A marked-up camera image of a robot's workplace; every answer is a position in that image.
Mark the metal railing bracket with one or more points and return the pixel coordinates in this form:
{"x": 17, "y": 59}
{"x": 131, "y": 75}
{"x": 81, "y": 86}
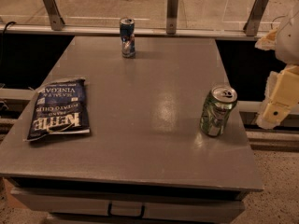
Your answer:
{"x": 252, "y": 25}
{"x": 171, "y": 17}
{"x": 56, "y": 20}

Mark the metal railing bracket left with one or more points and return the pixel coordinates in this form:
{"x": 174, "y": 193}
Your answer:
{"x": 56, "y": 20}

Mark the grey drawer with black handle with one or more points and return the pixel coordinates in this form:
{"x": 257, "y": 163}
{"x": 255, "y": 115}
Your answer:
{"x": 82, "y": 207}

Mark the blue potato chips bag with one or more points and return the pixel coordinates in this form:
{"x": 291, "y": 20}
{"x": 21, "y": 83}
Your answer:
{"x": 60, "y": 108}

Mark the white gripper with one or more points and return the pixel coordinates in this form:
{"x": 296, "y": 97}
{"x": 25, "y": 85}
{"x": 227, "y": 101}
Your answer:
{"x": 289, "y": 42}

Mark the metal railing bracket middle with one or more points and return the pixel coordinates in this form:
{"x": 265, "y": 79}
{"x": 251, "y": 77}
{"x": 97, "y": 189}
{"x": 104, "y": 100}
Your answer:
{"x": 171, "y": 17}

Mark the metal railing bracket right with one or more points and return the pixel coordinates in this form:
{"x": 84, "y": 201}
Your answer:
{"x": 252, "y": 25}

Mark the green soda can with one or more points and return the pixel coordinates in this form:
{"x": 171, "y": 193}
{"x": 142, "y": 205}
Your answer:
{"x": 219, "y": 103}

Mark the blue soda can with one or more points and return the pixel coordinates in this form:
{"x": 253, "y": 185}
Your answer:
{"x": 127, "y": 33}

